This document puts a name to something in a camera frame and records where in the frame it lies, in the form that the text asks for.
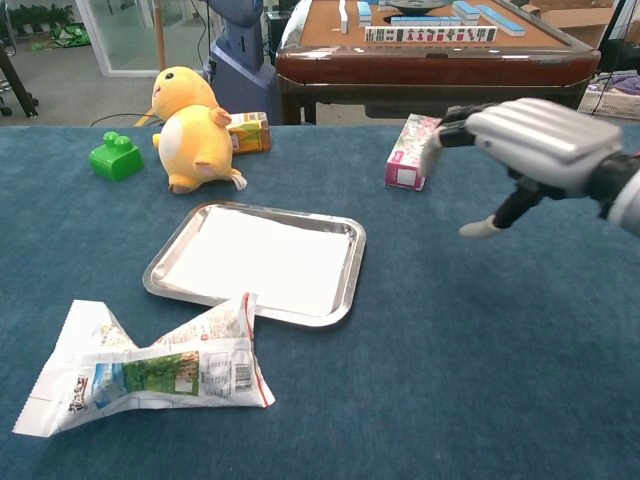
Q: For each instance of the green bag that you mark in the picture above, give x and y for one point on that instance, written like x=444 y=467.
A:
x=70 y=36

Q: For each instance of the upright white mahjong tile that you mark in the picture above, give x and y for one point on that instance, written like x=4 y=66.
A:
x=343 y=17

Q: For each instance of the yellow plush toy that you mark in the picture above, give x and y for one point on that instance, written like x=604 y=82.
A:
x=195 y=145

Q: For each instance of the pink floral box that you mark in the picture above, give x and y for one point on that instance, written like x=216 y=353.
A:
x=405 y=160

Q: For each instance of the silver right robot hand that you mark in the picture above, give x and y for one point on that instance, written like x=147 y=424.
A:
x=545 y=145

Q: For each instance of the white paper sheet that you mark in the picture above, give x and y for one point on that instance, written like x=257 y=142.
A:
x=260 y=260

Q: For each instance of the face-up mahjong tile row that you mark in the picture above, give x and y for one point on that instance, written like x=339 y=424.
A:
x=430 y=34

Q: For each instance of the crumpled white snack bag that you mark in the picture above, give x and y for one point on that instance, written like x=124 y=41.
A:
x=150 y=375

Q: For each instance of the blue grey machine base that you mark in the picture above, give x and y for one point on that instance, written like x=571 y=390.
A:
x=240 y=65

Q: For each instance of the green toy block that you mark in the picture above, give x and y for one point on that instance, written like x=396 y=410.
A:
x=117 y=162

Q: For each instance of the black stand leg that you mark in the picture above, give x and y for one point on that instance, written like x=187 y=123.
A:
x=17 y=85

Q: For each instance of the long blue mahjong tile row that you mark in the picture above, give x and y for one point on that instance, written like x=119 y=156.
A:
x=502 y=21

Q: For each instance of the wooden pole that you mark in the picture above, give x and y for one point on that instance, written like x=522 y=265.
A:
x=159 y=35

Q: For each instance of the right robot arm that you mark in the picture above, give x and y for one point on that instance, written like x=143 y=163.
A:
x=627 y=200

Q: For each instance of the blue table cloth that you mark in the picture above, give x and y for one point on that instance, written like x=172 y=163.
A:
x=450 y=400

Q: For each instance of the white plastic basket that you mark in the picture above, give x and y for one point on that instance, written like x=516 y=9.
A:
x=620 y=102

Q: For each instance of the blue mahjong tile stack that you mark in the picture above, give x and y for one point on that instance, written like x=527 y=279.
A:
x=364 y=14

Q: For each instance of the yellow juice carton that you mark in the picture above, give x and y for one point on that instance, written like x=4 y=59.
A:
x=250 y=135

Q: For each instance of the silver metal tray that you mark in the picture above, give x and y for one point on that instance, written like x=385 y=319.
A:
x=350 y=280

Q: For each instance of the short blue mahjong tile row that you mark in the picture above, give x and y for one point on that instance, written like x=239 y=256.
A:
x=425 y=21

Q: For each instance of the dark wooden mahjong table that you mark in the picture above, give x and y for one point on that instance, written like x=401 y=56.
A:
x=425 y=62

